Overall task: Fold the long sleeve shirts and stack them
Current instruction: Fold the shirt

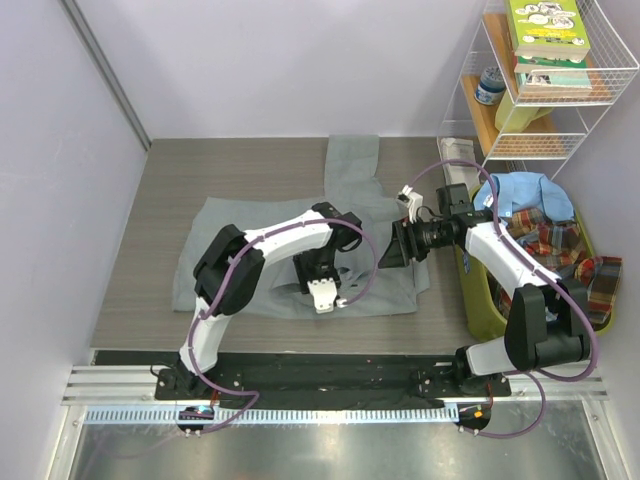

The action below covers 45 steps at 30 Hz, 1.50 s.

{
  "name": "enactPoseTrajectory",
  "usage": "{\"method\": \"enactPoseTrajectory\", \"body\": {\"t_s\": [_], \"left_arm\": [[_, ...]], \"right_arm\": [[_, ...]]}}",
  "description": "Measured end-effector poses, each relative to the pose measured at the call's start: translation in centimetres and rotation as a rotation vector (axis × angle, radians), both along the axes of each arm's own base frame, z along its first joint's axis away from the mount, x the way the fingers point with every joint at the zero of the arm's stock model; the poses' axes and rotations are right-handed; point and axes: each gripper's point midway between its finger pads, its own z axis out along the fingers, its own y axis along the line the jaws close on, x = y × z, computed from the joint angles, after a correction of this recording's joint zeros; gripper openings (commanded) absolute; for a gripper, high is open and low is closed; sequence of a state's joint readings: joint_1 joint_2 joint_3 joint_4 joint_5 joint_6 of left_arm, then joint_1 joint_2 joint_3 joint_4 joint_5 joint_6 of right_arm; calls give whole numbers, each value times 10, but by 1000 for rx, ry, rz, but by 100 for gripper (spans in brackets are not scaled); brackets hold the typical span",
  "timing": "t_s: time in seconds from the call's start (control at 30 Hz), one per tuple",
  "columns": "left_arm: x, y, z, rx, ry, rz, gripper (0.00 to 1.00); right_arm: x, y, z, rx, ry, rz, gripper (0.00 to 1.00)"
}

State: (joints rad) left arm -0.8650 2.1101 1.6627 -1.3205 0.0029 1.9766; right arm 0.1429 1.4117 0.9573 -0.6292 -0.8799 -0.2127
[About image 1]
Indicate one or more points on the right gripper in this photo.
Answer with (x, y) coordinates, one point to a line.
(397, 254)

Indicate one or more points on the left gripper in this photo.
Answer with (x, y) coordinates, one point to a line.
(305, 275)

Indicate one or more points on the grey long sleeve shirt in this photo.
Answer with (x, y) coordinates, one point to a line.
(350, 185)

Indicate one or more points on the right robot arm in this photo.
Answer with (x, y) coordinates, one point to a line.
(547, 325)

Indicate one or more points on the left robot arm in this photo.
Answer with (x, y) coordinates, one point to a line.
(228, 273)

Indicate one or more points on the plastic wrapped paper packet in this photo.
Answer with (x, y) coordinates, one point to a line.
(462, 151)

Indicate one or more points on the green laundry basket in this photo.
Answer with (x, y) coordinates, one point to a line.
(486, 304)

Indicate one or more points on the light blue shirt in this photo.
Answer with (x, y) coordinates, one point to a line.
(519, 191)

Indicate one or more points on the plaid shirt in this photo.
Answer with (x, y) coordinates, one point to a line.
(562, 248)

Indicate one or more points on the yellow green cloth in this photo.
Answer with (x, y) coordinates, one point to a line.
(516, 119)

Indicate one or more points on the small blue white jar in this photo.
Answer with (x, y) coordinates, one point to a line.
(491, 86)

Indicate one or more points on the lower stacked book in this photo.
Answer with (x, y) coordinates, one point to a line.
(552, 74)

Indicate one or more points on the green book on top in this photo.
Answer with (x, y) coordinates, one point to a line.
(547, 29)

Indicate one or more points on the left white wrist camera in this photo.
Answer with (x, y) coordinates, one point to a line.
(325, 295)

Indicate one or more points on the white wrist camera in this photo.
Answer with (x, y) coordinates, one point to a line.
(325, 295)
(411, 201)

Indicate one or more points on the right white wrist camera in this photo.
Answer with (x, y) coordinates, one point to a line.
(411, 201)

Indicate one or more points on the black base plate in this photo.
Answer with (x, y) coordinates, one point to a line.
(345, 383)

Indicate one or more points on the white wire shelf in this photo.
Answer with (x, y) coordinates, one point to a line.
(549, 141)

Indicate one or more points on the aluminium rail frame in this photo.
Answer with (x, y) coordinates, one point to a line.
(301, 416)

